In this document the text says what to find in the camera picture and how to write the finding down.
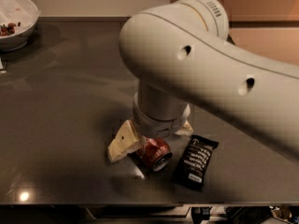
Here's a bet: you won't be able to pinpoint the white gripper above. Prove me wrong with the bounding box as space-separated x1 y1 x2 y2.
107 91 193 162

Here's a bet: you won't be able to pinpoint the red coke can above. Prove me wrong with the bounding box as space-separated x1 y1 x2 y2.
136 138 173 172

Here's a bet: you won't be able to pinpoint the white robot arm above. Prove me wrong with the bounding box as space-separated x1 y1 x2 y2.
119 0 299 160

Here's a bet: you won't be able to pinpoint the black snack bar wrapper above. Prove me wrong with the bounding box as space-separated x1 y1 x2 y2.
173 134 219 189

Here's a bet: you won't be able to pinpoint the red berries in bowl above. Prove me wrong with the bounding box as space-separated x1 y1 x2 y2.
0 22 21 36

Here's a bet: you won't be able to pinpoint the white bowl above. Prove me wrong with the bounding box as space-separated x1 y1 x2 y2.
0 7 40 51

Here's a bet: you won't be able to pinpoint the white napkin in bowl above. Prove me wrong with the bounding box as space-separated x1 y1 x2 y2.
0 0 38 25

